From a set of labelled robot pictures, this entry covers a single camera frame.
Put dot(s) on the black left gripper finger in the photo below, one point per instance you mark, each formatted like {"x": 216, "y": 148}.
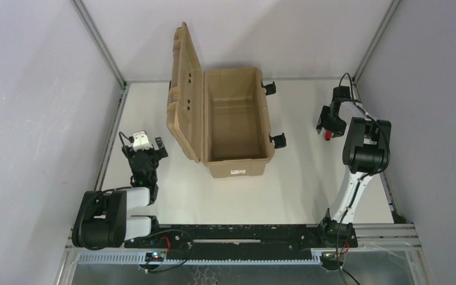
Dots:
{"x": 160, "y": 152}
{"x": 127, "y": 151}

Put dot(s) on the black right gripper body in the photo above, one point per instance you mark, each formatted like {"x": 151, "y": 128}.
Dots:
{"x": 331, "y": 119}

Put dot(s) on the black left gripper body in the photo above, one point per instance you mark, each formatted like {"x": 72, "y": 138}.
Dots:
{"x": 145, "y": 153}

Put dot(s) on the red handled screwdriver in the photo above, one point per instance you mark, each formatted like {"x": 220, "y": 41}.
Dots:
{"x": 328, "y": 136}

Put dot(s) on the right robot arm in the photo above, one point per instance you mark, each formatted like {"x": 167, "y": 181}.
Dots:
{"x": 366, "y": 153}

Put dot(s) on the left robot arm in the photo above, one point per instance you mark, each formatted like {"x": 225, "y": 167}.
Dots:
{"x": 103, "y": 219}

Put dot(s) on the tan plastic storage bin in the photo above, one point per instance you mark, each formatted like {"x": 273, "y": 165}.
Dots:
{"x": 219, "y": 117}

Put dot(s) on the black latch lower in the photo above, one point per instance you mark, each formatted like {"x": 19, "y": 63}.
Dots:
{"x": 278, "y": 141}

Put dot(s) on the black latch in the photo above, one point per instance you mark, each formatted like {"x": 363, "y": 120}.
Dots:
{"x": 278, "y": 141}
{"x": 270, "y": 88}

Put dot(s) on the black latch upper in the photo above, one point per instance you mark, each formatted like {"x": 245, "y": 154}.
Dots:
{"x": 270, "y": 88}

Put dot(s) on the small electronics board with leds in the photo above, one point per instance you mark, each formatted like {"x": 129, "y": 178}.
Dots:
{"x": 155, "y": 256}

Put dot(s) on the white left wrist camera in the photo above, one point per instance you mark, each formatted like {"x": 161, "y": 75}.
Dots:
{"x": 141, "y": 141}

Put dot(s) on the aluminium frame profile left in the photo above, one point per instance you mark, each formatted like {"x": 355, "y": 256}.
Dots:
{"x": 99, "y": 42}

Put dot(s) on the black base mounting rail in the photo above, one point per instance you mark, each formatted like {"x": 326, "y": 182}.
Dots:
{"x": 257, "y": 242}

